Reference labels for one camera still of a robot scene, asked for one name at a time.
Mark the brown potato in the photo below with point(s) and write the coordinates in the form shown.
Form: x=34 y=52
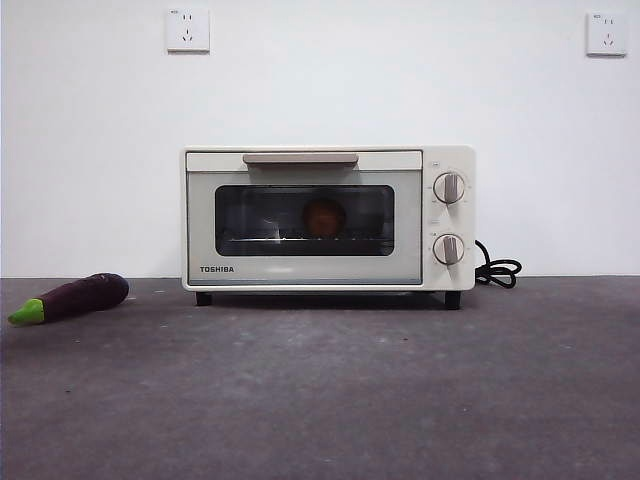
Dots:
x=324 y=217

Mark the white toaster oven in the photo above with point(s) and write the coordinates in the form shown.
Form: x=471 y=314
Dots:
x=467 y=220

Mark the white wall socket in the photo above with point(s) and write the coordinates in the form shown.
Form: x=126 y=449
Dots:
x=188 y=31
x=607 y=34

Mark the beige oven knob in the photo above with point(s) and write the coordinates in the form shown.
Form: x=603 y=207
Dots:
x=449 y=188
x=449 y=249

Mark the purple toy eggplant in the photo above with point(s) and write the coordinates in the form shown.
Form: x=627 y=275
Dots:
x=82 y=297

